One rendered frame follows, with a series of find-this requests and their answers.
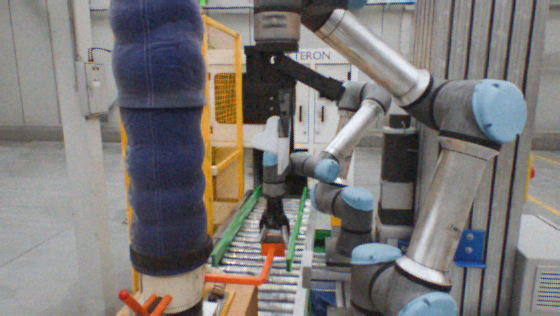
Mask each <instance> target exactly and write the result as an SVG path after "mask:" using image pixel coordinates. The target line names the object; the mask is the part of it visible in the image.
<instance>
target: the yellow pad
mask: <svg viewBox="0 0 560 316"><path fill-rule="evenodd" d="M212 289H213V288H207V290H206V292H205V294H204V295H203V302H216V303H219V308H218V309H217V310H216V312H215V314H214V316H226V315H227V311H228V309H229V307H230V305H231V303H232V301H233V300H234V295H235V290H228V289H224V292H223V295H215V294H213V293H211V292H212Z"/></svg>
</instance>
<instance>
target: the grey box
mask: <svg viewBox="0 0 560 316"><path fill-rule="evenodd" d="M76 67H77V77H78V86H79V94H80V103H81V113H82V116H90V115H103V114H108V113H109V110H108V100H107V89H106V79H105V68H104V63H99V62H88V61H76Z"/></svg>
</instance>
